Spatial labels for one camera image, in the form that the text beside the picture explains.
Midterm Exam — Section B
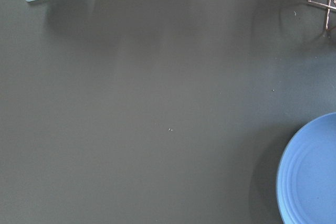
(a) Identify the blue plate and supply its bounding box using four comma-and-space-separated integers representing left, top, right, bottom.
276, 113, 335, 223

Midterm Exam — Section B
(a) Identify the copper wire bottle rack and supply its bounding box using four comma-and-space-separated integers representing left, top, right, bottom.
307, 0, 336, 33

